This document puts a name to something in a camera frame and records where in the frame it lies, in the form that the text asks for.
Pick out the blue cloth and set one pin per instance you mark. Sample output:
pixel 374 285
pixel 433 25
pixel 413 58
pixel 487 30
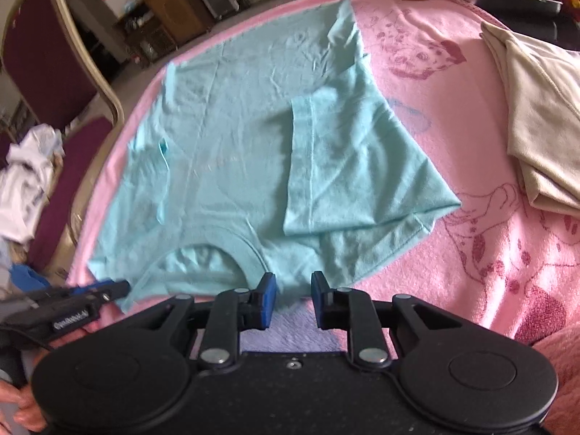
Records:
pixel 25 276

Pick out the brown wooden cabinet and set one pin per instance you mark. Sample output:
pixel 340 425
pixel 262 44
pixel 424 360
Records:
pixel 176 9

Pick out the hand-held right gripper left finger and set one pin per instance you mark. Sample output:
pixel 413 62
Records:
pixel 268 300

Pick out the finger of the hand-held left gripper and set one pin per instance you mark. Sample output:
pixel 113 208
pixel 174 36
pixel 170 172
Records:
pixel 111 288

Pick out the black tray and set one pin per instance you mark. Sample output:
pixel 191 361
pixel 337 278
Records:
pixel 521 3

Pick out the light blue t-shirt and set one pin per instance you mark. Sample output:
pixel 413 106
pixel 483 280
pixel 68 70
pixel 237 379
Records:
pixel 226 145

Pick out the white clothes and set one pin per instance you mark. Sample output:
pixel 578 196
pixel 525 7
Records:
pixel 22 190

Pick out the beige garment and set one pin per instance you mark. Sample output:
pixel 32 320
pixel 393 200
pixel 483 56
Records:
pixel 543 122

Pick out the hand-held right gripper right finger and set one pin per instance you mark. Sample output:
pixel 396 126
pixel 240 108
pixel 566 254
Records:
pixel 319 302

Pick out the pink printed blanket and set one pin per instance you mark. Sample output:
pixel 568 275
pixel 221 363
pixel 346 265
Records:
pixel 453 145

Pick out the person's left hand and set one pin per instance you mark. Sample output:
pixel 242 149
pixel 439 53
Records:
pixel 20 410

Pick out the maroon chair with gold frame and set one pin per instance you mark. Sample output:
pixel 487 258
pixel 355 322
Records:
pixel 38 45

